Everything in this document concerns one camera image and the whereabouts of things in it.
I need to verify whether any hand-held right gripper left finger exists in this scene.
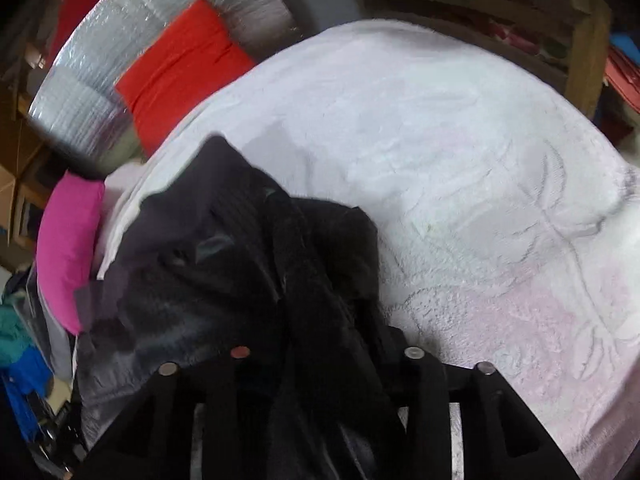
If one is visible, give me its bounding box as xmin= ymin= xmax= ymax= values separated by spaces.
xmin=75 ymin=345 xmax=281 ymax=480

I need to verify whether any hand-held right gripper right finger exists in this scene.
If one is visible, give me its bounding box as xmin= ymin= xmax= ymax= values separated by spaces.
xmin=392 ymin=345 xmax=581 ymax=480

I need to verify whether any black shiny jacket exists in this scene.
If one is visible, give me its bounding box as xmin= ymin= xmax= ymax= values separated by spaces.
xmin=72 ymin=132 xmax=416 ymax=480

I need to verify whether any white textured blanket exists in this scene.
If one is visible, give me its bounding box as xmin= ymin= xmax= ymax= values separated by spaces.
xmin=95 ymin=19 xmax=640 ymax=480

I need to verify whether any teal and blue garment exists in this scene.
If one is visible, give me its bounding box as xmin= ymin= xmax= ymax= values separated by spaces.
xmin=0 ymin=305 xmax=56 ymax=411

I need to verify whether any pink pillow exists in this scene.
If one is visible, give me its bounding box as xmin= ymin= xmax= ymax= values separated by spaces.
xmin=36 ymin=175 xmax=107 ymax=336

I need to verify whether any cardboard box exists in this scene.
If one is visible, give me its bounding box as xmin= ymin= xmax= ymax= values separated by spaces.
xmin=0 ymin=90 xmax=56 ymax=256

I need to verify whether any red pillow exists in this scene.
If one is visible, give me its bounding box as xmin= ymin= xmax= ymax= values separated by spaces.
xmin=115 ymin=0 xmax=258 ymax=156

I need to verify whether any silver foil insulation sheet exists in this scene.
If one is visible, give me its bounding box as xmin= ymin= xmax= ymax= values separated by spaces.
xmin=27 ymin=0 xmax=301 ymax=173

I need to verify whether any red bag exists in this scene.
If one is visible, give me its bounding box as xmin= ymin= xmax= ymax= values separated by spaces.
xmin=602 ymin=45 xmax=640 ymax=116

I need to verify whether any wooden shelf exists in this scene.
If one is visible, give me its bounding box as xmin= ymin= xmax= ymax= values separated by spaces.
xmin=360 ymin=0 xmax=613 ymax=118

